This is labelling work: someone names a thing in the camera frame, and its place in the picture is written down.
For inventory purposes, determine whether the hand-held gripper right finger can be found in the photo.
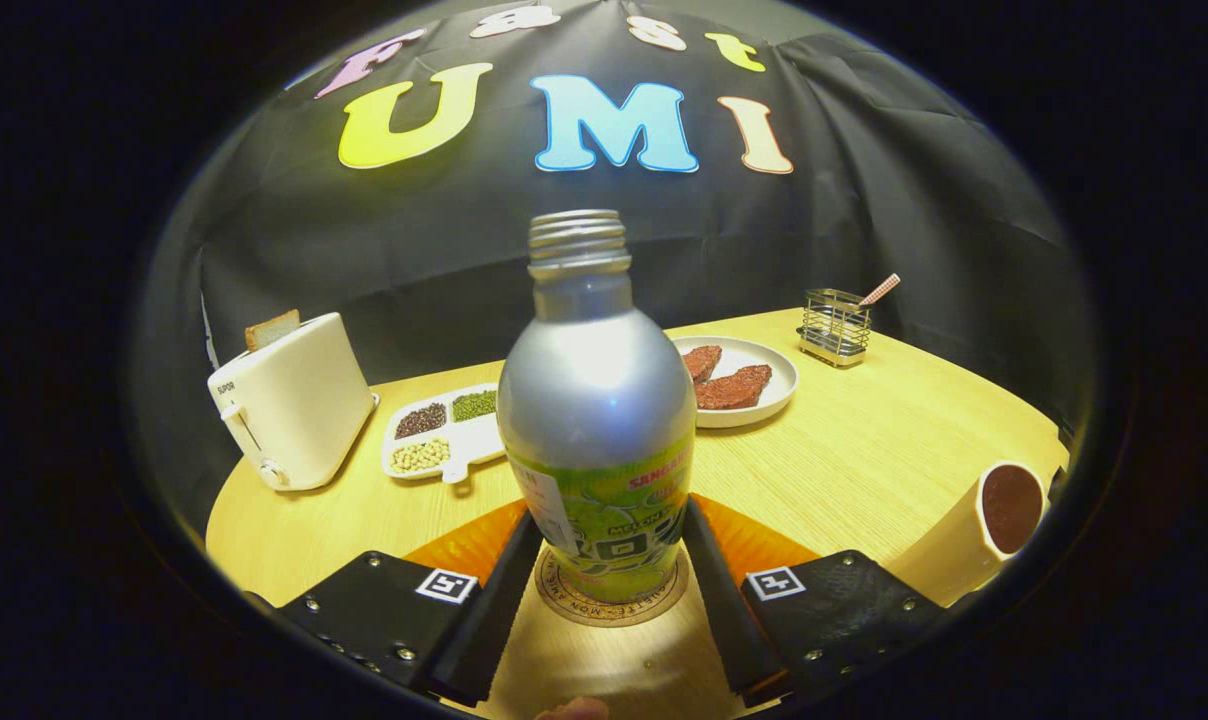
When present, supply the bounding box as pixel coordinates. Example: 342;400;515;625
682;495;950;706

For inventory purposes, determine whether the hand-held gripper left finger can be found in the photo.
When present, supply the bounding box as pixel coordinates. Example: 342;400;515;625
244;498;545;708

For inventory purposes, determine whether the round cork coaster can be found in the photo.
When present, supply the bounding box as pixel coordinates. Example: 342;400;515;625
534;545;690;629

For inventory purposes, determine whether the beige cup with handle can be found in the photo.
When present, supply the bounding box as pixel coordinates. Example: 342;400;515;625
884;461;1051;608

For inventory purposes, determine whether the silver green juice bottle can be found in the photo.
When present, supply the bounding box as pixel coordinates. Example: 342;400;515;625
497;209;697;604

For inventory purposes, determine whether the white divided dish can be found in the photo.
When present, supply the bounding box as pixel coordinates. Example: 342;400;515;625
381;383;508;485

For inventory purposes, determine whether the pile of yellow beans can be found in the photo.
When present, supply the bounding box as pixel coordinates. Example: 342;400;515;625
391;438;452;474

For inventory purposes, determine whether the wooden table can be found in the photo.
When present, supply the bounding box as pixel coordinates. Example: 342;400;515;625
206;307;1070;720

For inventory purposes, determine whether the pile of brown beans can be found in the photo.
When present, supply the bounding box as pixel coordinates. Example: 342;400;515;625
395;403;448;439

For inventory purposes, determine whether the white oval plate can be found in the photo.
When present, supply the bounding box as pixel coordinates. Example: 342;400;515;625
670;336;799;430

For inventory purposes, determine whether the white toaster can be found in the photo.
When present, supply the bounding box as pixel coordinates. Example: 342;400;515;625
207;312;380;492

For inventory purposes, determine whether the toast slice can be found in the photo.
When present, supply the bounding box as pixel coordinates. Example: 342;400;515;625
244;309;302;353

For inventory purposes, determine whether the black backdrop cloth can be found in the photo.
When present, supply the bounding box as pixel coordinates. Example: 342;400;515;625
129;0;1100;531

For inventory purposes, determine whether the wire mesh holder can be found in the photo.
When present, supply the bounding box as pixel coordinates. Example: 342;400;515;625
797;288;873;368

